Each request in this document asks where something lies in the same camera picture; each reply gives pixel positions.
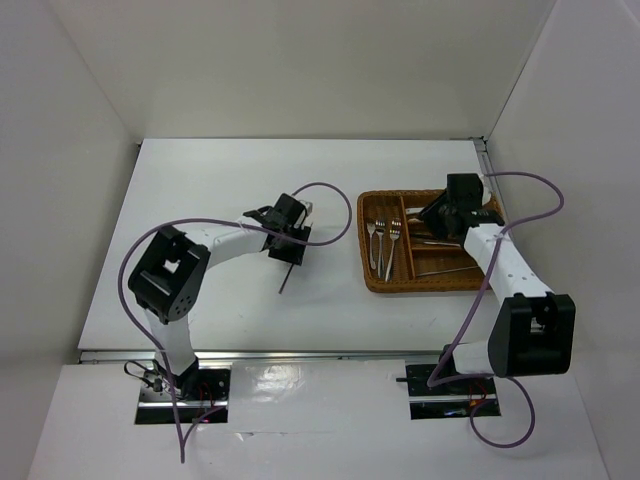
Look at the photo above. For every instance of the silver knife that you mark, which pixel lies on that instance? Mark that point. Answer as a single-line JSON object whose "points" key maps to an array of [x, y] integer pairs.
{"points": [[434, 243]]}

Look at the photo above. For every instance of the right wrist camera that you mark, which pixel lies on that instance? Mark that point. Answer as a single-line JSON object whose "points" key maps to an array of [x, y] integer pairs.
{"points": [[487, 189]]}

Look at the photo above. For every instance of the small silver fork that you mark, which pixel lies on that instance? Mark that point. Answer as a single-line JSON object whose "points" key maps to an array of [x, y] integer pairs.
{"points": [[370, 227]]}

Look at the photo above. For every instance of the wicker divided tray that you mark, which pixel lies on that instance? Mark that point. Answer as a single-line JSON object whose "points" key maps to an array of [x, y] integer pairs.
{"points": [[410, 260]]}

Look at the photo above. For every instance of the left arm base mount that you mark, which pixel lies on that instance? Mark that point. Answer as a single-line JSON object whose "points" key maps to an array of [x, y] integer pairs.
{"points": [[207, 394]]}

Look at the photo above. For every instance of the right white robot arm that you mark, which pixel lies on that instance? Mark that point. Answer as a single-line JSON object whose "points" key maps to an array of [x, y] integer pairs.
{"points": [[534, 328]]}

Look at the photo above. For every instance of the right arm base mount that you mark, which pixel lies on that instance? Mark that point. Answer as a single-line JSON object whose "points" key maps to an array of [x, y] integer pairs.
{"points": [[450, 400]]}

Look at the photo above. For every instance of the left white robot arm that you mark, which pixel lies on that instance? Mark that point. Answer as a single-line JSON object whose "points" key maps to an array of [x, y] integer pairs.
{"points": [[167, 279]]}

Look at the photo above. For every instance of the silver chopstick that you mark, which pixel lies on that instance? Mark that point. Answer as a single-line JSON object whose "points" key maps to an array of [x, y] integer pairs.
{"points": [[286, 278], [444, 272]]}

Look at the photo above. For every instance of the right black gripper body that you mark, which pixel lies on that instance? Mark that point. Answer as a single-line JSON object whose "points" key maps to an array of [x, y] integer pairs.
{"points": [[436, 213]]}

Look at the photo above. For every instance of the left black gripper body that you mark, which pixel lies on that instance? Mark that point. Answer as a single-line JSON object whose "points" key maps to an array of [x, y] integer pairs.
{"points": [[287, 253]]}

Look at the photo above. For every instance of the aluminium table rail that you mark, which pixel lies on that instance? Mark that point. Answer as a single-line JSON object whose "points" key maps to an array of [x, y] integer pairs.
{"points": [[111, 356]]}

